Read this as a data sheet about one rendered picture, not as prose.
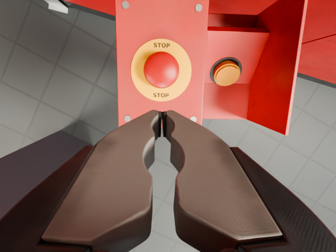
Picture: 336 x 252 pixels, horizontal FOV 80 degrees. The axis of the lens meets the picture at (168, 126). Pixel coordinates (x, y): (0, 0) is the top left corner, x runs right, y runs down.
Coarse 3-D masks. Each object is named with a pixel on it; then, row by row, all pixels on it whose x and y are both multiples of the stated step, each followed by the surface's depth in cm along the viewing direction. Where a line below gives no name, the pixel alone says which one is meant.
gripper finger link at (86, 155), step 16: (80, 160) 8; (48, 176) 7; (64, 176) 7; (32, 192) 6; (48, 192) 6; (64, 192) 6; (16, 208) 6; (32, 208) 6; (48, 208) 6; (0, 224) 5; (16, 224) 5; (32, 224) 5; (0, 240) 5; (16, 240) 5; (32, 240) 5
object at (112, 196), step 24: (144, 120) 10; (96, 144) 8; (120, 144) 8; (144, 144) 8; (96, 168) 7; (120, 168) 7; (144, 168) 7; (72, 192) 6; (96, 192) 6; (120, 192) 6; (144, 192) 6; (72, 216) 6; (96, 216) 6; (120, 216) 6; (144, 216) 6; (48, 240) 5; (72, 240) 5; (96, 240) 5; (120, 240) 6; (144, 240) 7
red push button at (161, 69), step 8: (152, 56) 22; (160, 56) 22; (168, 56) 22; (144, 64) 22; (152, 64) 22; (160, 64) 22; (168, 64) 22; (176, 64) 22; (144, 72) 22; (152, 72) 22; (160, 72) 22; (168, 72) 22; (176, 72) 22; (152, 80) 22; (160, 80) 22; (168, 80) 22
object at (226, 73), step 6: (228, 60) 29; (216, 66) 30; (222, 66) 29; (228, 66) 29; (234, 66) 29; (216, 72) 30; (222, 72) 29; (228, 72) 29; (234, 72) 29; (216, 78) 30; (222, 78) 30; (228, 78) 30; (234, 78) 30; (222, 84) 31; (228, 84) 31
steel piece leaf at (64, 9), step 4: (48, 0) 86; (52, 0) 85; (56, 0) 84; (52, 4) 91; (56, 4) 90; (60, 4) 88; (52, 8) 92; (56, 8) 92; (60, 8) 92; (64, 8) 92; (64, 12) 92
